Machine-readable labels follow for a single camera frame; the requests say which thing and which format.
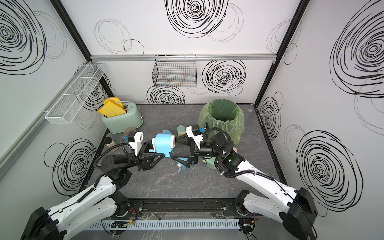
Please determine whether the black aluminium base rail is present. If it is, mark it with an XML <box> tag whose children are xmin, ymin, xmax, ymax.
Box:
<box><xmin>80</xmin><ymin>197</ymin><xmax>302</xmax><ymax>218</ymax></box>

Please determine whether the grey slotted cable duct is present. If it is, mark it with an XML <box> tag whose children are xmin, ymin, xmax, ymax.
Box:
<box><xmin>86</xmin><ymin>219</ymin><xmax>241</xmax><ymax>232</ymax></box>

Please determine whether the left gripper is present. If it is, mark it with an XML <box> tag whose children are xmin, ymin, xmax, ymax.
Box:
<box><xmin>122</xmin><ymin>142</ymin><xmax>166</xmax><ymax>174</ymax></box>

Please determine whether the small black-capped bottle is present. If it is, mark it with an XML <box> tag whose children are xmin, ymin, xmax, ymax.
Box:
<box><xmin>104</xmin><ymin>137</ymin><xmax>116</xmax><ymax>148</ymax></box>

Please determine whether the bin with green bag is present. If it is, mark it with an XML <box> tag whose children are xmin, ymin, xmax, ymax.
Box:
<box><xmin>198</xmin><ymin>99</ymin><xmax>245</xmax><ymax>145</ymax></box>

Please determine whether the yellow toy toast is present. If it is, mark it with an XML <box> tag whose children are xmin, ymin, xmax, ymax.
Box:
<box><xmin>98</xmin><ymin>97</ymin><xmax>126</xmax><ymax>118</ymax></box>

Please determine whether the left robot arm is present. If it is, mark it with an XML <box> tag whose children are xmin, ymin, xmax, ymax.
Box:
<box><xmin>21</xmin><ymin>142</ymin><xmax>166</xmax><ymax>240</ymax></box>

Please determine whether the yellow green pencil sharpener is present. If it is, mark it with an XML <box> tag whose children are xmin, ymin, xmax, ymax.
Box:
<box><xmin>177</xmin><ymin>125</ymin><xmax>186</xmax><ymax>137</ymax></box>

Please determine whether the white mesh wall shelf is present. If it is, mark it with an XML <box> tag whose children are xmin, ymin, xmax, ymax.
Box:
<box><xmin>45</xmin><ymin>63</ymin><xmax>105</xmax><ymax>125</ymax></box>

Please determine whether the black wire basket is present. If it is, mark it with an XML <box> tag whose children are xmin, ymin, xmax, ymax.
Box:
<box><xmin>152</xmin><ymin>55</ymin><xmax>197</xmax><ymax>87</ymax></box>

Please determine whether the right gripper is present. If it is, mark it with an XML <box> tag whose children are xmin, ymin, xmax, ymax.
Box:
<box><xmin>173</xmin><ymin>132</ymin><xmax>225</xmax><ymax>168</ymax></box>

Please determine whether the mint green toaster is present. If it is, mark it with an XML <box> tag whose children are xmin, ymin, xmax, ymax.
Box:
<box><xmin>101</xmin><ymin>102</ymin><xmax>144</xmax><ymax>134</ymax></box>

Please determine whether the green cream pencil sharpener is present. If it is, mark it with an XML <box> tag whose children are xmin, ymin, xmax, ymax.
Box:
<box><xmin>204</xmin><ymin>158</ymin><xmax>216</xmax><ymax>170</ymax></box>

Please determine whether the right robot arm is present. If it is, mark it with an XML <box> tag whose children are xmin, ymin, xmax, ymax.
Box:
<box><xmin>170</xmin><ymin>128</ymin><xmax>318</xmax><ymax>240</ymax></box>

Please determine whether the blue sharpener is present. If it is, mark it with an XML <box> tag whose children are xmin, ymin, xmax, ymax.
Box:
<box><xmin>162</xmin><ymin>130</ymin><xmax>173</xmax><ymax>135</ymax></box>
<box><xmin>152</xmin><ymin>133</ymin><xmax>176</xmax><ymax>158</ymax></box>

